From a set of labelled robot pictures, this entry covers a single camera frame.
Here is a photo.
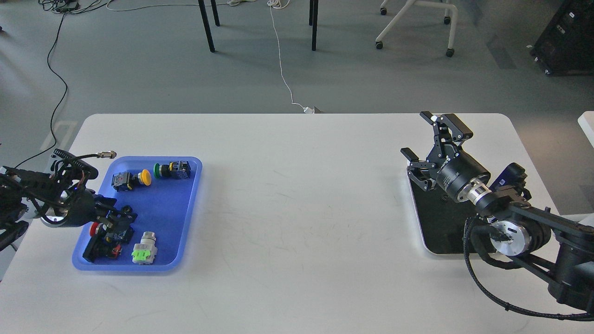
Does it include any black floor cable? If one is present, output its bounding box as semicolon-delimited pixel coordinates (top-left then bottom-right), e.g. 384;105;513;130
14;0;103;168

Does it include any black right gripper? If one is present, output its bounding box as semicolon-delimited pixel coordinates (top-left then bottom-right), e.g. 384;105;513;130
400;111;491;203

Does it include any white table corner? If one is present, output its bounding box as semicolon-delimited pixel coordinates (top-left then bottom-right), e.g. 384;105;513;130
578;111;594;147

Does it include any green silver push button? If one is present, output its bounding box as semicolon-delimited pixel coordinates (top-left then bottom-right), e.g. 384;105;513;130
131;231;158;265

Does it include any yellow push button switch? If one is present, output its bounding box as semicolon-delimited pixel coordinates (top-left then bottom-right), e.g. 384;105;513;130
111;169;152;192

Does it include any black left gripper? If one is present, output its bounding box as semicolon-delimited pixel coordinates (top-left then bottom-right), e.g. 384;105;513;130
40;190;138;239

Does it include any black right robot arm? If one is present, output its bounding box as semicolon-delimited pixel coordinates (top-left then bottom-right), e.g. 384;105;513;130
401;111;593;321

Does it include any white floor cable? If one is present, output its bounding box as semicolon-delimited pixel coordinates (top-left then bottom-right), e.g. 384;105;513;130
267;0;316;113

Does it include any black equipment case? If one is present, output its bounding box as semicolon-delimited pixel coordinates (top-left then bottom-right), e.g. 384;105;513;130
530;0;594;76

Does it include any silver metal tray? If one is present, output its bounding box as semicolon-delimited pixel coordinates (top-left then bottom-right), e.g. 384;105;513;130
410;180;477;255

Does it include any blue plastic tray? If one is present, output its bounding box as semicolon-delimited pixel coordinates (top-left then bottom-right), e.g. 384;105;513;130
71;156;202;273

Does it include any black table leg left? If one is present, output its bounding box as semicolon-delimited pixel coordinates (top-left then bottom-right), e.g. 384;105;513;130
198;0;220;53

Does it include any black table leg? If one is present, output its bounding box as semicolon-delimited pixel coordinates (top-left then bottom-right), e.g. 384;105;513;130
309;0;319;51
198;0;220;53

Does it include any red push button switch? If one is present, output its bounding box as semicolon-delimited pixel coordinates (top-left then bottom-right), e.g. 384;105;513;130
82;222;134;263

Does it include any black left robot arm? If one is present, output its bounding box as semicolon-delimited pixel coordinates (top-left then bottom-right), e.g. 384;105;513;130
1;149;137;262

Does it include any green push button switch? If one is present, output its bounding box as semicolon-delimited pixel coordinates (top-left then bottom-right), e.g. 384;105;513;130
153;161;191;180

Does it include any white chair base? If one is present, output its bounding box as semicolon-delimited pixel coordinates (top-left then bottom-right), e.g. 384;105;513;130
375;0;459;58

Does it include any black table leg right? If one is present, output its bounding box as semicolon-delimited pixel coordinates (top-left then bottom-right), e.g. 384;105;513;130
309;0;319;51

